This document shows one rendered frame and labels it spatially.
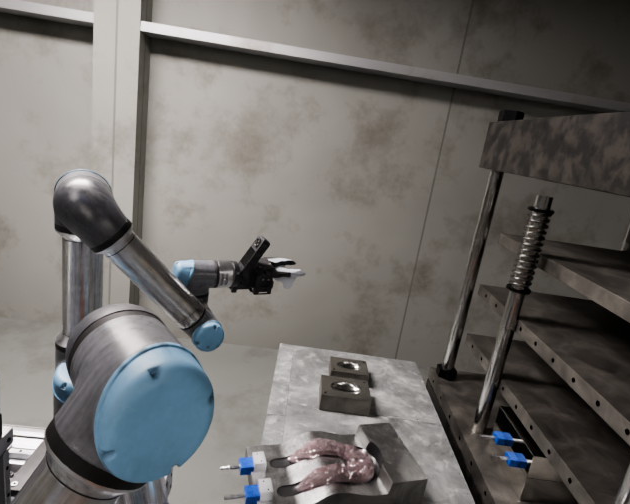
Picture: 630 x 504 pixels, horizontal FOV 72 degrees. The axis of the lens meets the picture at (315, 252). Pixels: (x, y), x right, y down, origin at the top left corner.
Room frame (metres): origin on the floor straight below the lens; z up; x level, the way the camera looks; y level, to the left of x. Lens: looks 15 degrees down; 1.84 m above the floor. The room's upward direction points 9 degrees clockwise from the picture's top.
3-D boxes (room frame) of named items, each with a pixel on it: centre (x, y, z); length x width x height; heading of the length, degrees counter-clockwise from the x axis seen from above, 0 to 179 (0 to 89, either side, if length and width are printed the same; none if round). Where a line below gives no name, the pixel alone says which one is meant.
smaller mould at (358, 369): (1.78, -0.23, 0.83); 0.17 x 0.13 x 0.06; 92
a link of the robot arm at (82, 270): (0.96, 0.53, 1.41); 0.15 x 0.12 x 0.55; 30
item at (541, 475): (1.35, -1.03, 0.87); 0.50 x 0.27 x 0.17; 92
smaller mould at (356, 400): (1.58, -0.21, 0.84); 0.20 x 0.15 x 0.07; 92
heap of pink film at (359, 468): (1.13, -0.15, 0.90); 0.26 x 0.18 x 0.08; 109
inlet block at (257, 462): (1.09, 0.12, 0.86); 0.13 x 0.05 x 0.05; 109
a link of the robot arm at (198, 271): (1.09, 0.31, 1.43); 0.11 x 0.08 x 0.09; 120
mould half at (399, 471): (1.13, -0.16, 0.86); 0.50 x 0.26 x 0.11; 109
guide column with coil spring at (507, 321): (1.56, -0.77, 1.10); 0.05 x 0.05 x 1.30
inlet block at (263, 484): (0.99, 0.08, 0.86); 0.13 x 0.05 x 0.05; 109
